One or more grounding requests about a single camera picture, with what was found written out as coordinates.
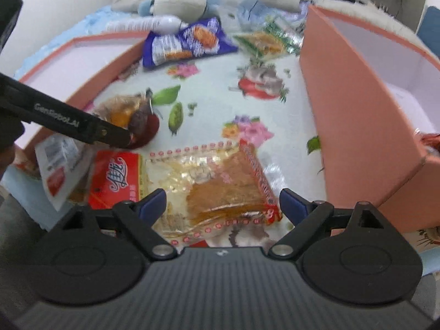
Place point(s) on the blue white plush toy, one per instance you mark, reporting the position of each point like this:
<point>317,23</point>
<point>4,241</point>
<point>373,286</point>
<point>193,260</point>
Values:
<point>178,1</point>

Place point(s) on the blue padded board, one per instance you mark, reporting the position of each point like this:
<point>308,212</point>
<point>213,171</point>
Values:
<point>429,27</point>

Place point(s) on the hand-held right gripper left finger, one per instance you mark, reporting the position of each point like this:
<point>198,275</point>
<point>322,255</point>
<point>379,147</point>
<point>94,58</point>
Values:
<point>154,202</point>

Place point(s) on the white printed packet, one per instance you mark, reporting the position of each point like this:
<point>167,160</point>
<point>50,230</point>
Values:
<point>144,24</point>

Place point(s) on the pink cardboard box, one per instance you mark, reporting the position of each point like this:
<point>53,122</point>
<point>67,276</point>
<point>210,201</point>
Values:
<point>357,127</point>

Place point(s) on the clear blue plastic bag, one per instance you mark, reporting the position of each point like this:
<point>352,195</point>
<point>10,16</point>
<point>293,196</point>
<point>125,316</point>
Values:
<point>247,7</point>

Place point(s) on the clear jelly snack packet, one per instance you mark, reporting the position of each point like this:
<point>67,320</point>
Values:
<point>120,113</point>

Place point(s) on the pink box lid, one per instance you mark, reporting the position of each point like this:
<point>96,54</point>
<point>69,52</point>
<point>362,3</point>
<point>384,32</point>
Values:
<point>86,55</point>

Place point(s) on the purple snack packet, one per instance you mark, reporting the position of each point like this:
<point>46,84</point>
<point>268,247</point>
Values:
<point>192,41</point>

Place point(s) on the floral bed sheet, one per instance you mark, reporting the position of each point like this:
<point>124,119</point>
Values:
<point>213,89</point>

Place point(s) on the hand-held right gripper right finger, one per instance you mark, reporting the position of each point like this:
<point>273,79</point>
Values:
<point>292,203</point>

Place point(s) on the clear orange slices packet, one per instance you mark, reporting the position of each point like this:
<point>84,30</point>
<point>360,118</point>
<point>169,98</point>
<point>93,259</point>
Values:
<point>220,192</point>

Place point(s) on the green snack packet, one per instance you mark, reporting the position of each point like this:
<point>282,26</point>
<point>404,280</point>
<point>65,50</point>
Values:
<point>264,43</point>

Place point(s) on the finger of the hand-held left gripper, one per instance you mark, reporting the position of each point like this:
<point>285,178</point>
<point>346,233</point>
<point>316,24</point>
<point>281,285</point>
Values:
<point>110,135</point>

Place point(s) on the red gold snack packet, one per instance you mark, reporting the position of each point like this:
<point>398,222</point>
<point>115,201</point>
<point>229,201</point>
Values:
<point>429,141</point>

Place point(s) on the white red label packet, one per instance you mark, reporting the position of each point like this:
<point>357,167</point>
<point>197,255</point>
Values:
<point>55,165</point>

